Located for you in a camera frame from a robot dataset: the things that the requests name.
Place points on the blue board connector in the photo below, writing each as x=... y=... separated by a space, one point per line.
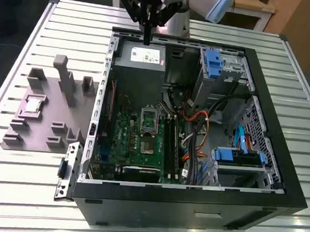
x=105 y=153

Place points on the green motherboard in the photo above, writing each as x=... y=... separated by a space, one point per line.
x=124 y=124

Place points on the blue drive bay latch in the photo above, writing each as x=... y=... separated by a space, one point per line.
x=212 y=64

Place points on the wooden desk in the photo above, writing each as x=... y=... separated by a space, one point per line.
x=260 y=7

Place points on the RAM slot with white clips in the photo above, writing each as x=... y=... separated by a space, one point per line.
x=170 y=141

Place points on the silver CPU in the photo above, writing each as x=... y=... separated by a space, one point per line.
x=33 y=105

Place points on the black graphics card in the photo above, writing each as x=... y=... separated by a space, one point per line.
x=139 y=174

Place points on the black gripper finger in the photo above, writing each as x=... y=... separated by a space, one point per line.
x=129 y=3
x=168 y=15

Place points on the grey power supply unit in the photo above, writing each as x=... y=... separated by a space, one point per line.
x=135 y=87

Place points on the grey parts rack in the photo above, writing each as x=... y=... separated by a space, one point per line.
x=52 y=118

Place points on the black PC case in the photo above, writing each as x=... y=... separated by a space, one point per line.
x=163 y=210

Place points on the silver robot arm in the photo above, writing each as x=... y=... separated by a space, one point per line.
x=175 y=23

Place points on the brown wooden cabinet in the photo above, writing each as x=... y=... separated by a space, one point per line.
x=306 y=31

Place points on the white four-pin connector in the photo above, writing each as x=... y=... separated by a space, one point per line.
x=131 y=122

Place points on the metal disk bay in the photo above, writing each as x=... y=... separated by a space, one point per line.
x=240 y=168

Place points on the hard disk in blue carrier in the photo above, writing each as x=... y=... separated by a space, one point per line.
x=225 y=155

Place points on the CPU socket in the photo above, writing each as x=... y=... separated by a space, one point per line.
x=148 y=147

